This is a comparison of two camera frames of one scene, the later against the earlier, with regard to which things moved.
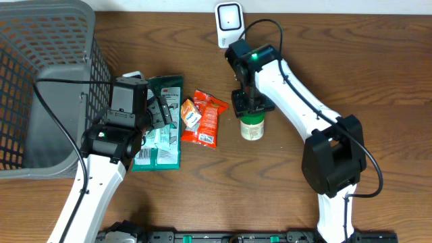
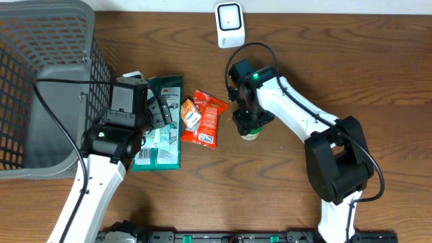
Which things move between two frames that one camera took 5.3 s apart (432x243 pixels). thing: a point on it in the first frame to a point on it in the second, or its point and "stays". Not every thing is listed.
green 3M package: [160, 148] stays
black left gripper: [161, 109] stays
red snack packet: [204, 132] stays
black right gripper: [241, 105] to [246, 124]
